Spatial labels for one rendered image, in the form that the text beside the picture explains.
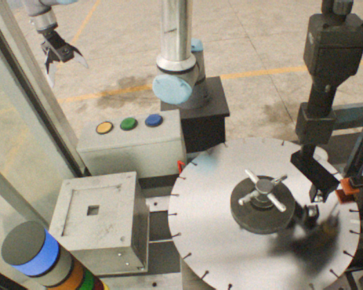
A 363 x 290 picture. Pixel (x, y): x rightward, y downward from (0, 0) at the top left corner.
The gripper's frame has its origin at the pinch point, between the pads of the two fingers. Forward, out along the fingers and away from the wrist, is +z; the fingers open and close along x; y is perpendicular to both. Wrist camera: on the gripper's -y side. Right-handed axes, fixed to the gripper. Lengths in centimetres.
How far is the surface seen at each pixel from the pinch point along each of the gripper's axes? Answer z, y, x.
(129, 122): 0.3, -37.3, -0.7
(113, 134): 1.3, -36.6, 4.5
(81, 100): 91, 135, -32
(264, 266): -4, -87, 7
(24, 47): -25.9, -27.6, 13.0
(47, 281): -20, -75, 29
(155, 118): 0.3, -41.7, -6.4
